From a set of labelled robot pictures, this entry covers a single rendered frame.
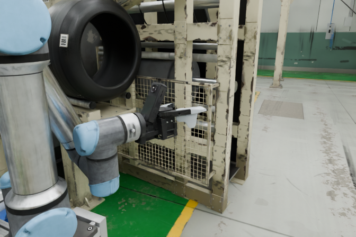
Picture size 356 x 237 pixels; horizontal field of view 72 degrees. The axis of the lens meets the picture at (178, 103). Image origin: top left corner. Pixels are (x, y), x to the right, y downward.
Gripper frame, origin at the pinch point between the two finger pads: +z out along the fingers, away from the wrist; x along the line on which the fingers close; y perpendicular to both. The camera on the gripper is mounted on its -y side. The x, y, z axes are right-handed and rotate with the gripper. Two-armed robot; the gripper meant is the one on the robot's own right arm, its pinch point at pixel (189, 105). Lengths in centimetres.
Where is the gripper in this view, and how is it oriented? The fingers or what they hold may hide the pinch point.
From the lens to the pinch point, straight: 78.3
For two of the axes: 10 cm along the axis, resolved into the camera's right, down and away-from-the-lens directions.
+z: 7.6, -1.7, 6.2
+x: 6.4, 0.7, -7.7
